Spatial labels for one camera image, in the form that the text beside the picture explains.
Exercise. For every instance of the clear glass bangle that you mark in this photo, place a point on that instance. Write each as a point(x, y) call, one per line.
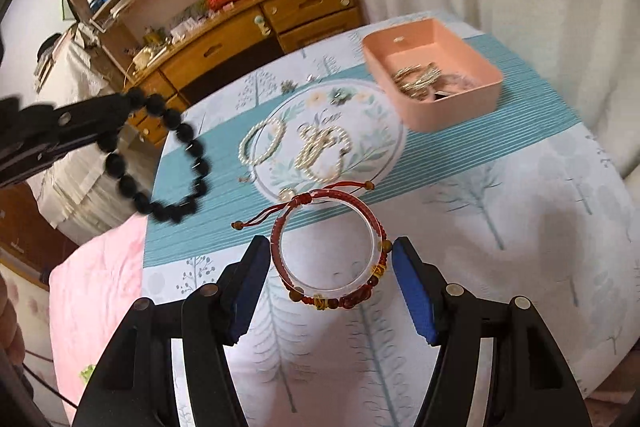
point(375, 232)

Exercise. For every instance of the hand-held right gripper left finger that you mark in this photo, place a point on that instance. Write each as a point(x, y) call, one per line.
point(247, 289)

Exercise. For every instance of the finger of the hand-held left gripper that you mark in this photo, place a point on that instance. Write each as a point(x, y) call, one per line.
point(85, 112)
point(45, 157)

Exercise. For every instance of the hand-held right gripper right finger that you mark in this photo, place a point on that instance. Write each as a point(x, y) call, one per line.
point(415, 294)

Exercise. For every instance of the wooden desk with drawers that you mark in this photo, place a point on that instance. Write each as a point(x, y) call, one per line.
point(220, 47)

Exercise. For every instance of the pile of small desk clutter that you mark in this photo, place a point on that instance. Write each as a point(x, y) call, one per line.
point(175, 29)

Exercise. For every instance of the pink blanket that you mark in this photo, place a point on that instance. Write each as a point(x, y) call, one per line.
point(100, 267)

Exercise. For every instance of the gold bangle bundle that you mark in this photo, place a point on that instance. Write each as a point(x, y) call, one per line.
point(415, 79)

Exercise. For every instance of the pink plastic tray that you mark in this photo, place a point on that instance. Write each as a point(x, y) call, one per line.
point(450, 112)

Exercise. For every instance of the white quilted cover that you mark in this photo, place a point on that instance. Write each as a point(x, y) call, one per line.
point(75, 187)

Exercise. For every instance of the small silver earring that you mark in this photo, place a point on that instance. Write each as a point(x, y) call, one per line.
point(312, 77)

